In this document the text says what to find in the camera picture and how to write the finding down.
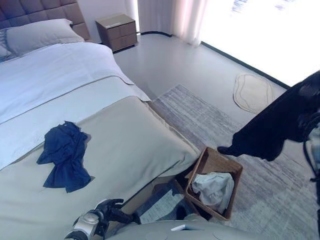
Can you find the grey patterned cushion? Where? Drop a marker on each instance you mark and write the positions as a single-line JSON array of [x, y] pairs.
[[3, 47]]

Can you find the white duvet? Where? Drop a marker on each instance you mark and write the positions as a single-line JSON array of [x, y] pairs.
[[50, 80]]

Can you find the grey striped rug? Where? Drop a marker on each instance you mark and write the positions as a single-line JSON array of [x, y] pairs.
[[262, 195]]

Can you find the silver right robot leg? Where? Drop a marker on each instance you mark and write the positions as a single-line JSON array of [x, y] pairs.
[[195, 216]]

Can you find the sheer white curtain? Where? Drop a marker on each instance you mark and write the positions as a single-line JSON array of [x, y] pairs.
[[175, 20]]

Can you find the brown wooden nightstand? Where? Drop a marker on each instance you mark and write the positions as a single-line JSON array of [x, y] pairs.
[[117, 32]]

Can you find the black garment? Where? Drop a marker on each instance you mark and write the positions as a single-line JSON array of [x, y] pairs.
[[270, 130]]

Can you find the white garment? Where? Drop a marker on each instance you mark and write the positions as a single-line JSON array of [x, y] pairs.
[[215, 190]]

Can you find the bed with white duvet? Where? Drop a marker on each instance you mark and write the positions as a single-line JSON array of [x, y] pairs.
[[125, 140]]

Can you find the black window frame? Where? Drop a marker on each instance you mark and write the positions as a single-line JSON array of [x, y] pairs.
[[245, 63]]

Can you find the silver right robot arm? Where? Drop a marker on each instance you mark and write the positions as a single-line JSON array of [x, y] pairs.
[[315, 150]]

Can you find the black curved curtain track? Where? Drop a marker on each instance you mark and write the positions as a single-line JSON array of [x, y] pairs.
[[155, 32]]

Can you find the blue garment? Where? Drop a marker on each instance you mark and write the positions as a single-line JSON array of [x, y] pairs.
[[65, 155]]

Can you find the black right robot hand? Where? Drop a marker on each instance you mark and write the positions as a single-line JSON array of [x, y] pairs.
[[311, 87]]

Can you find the plain beige pillow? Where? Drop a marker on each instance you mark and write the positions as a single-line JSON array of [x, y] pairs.
[[40, 35]]

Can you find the brown padded headboard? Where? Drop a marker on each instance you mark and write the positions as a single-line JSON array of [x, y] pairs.
[[37, 11]]

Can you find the brown wicker basket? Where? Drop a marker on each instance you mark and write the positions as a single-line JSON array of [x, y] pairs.
[[217, 160]]

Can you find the small beige floor mat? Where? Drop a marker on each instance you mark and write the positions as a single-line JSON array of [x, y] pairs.
[[252, 92]]

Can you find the grey robot torso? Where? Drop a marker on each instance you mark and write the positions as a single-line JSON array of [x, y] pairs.
[[175, 233]]

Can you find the tan upholstered bed frame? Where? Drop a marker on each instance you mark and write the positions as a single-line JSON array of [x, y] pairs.
[[155, 190]]

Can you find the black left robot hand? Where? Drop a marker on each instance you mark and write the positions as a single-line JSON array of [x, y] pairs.
[[112, 212]]

